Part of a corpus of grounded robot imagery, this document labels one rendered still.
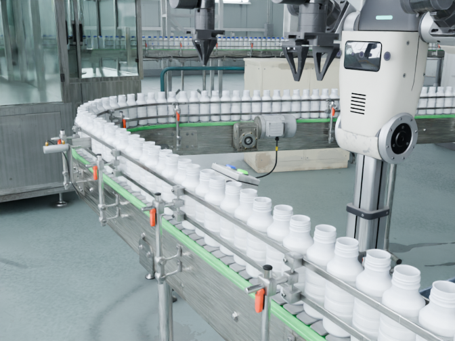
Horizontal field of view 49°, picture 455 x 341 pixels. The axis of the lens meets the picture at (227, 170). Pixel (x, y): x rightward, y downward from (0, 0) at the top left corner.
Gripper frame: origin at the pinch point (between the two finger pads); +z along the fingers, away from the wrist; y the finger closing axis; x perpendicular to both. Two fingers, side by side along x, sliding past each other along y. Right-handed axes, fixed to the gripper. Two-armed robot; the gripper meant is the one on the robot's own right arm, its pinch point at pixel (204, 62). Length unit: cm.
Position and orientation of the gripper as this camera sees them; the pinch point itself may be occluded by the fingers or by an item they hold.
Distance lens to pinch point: 146.2
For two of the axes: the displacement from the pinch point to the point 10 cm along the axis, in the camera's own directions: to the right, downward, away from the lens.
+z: -0.3, 9.6, 2.7
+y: -8.5, 1.2, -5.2
